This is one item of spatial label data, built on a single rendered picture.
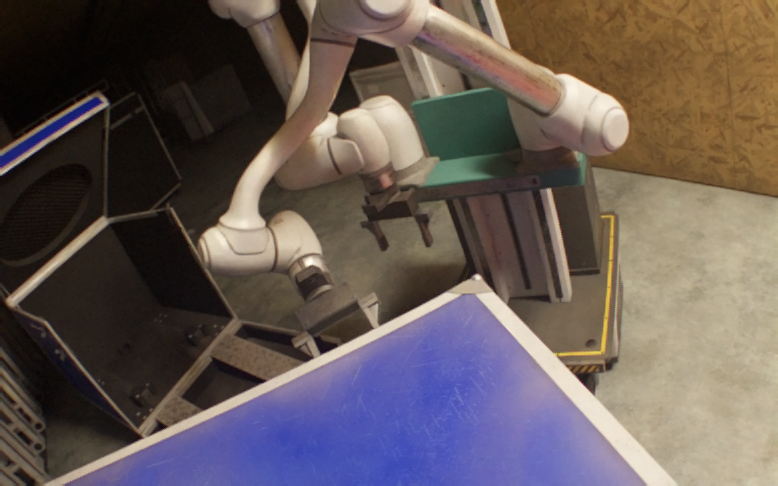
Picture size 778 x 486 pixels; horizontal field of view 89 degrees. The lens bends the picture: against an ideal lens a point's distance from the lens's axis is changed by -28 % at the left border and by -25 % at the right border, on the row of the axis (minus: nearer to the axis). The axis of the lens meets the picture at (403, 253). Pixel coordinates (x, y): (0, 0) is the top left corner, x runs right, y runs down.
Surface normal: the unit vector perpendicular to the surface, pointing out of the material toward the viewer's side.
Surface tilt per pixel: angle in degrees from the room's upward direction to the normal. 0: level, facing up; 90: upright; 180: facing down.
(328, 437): 0
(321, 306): 29
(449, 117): 90
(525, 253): 90
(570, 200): 90
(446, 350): 0
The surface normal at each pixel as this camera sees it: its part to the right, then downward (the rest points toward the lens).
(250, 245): 0.64, 0.22
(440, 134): -0.35, 0.59
